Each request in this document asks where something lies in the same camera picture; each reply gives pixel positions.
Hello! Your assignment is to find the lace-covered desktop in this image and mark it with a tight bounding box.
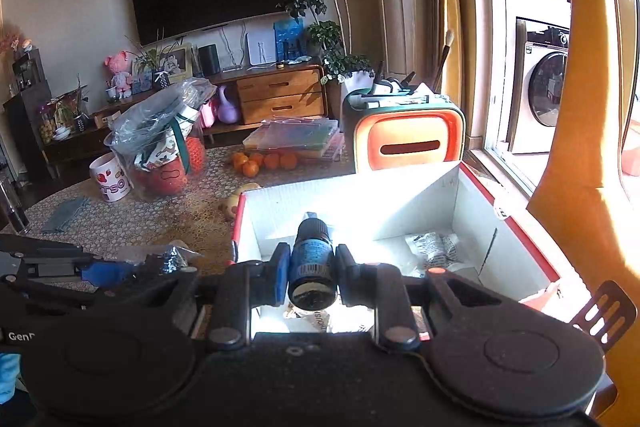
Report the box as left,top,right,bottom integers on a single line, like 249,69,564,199
0,142,361,288

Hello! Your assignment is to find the blue picture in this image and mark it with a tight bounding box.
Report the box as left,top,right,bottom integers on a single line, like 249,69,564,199
274,19,304,62

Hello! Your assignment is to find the stack of folders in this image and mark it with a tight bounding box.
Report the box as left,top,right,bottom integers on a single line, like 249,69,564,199
242,117,346,160

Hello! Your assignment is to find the person's left forearm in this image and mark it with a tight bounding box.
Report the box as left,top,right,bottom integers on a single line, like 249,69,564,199
0,353,25,408

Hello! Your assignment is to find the yellow curtain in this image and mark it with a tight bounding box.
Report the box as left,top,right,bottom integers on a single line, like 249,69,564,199
417,0,481,148

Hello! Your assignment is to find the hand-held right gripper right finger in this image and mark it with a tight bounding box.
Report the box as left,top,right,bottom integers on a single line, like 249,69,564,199
335,244,531,352

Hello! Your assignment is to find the white strawberry mug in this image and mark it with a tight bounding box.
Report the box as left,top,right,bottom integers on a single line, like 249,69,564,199
90,152,132,202

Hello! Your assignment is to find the black speaker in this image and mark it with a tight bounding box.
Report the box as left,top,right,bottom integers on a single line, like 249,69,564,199
198,44,221,76

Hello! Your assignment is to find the red cardboard box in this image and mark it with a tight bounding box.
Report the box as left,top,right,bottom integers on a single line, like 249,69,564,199
231,161,561,343

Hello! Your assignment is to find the potted grass plant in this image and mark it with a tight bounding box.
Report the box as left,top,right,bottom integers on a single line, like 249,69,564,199
125,32,187,90

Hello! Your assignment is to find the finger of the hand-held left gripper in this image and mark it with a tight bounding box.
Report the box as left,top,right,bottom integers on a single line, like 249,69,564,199
0,234,94,266
0,261,129,296

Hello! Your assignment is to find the brown silver snack packet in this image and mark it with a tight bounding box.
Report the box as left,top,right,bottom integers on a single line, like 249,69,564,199
282,304,332,334

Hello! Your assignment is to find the green orange storage case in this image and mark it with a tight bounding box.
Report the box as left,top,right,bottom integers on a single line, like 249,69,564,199
342,84,466,175

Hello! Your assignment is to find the photo frame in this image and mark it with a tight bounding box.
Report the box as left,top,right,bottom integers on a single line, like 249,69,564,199
160,44,193,80

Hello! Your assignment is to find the small potted plant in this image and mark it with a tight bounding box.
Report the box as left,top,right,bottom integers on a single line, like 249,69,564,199
52,77,92,132

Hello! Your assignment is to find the silver black-print packet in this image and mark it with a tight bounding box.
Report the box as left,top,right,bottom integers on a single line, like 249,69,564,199
405,232,466,273
125,244,203,276

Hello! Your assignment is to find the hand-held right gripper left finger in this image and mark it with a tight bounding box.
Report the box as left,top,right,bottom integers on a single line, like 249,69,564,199
145,243,292,352

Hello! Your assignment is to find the grey cloth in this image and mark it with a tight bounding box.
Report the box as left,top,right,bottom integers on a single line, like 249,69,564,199
42,198,91,234

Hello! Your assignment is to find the pink plush doll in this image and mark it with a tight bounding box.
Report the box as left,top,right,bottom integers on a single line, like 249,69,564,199
104,51,133,100

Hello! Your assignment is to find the wooden TV cabinet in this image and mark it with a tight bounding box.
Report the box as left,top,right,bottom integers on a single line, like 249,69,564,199
40,63,328,168

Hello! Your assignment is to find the white plant pot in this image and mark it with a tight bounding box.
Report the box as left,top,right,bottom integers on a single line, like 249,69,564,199
344,69,376,108

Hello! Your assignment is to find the dark side cabinet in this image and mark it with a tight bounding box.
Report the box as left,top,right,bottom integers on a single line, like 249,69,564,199
2,49,53,180

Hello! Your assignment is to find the white washing machine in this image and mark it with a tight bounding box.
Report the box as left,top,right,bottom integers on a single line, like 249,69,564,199
507,19,571,155

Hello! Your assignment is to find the small dark blue bottle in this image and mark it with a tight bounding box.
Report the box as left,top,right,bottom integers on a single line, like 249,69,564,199
287,212,338,310

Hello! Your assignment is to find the yellow bear toy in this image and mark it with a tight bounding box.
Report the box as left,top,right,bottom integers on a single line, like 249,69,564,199
222,183,262,220

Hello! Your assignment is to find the white board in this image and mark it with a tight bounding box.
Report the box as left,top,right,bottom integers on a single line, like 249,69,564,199
246,28,277,68

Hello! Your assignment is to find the clear plastic bag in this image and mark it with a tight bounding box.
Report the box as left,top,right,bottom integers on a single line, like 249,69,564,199
103,77,211,200

